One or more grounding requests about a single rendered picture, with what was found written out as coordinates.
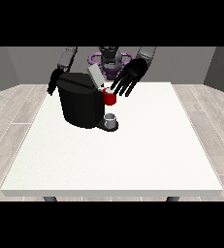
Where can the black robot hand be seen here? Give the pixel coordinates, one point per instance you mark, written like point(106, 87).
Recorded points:
point(132, 76)
point(53, 81)

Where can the small grey coffee pod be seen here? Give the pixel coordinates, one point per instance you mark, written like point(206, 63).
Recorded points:
point(106, 90)

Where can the black coffee machine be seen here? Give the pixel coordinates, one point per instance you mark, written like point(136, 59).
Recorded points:
point(79, 100)

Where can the pale grey machine lid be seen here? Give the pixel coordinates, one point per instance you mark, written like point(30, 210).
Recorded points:
point(95, 74)

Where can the grey robot trunk purple rings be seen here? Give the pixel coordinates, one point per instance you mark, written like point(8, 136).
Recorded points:
point(109, 63)

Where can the small grey cup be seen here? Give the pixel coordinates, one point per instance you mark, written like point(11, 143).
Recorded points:
point(110, 120)

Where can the dark table leg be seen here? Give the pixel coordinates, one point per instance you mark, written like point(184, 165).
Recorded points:
point(50, 199)
point(173, 199)

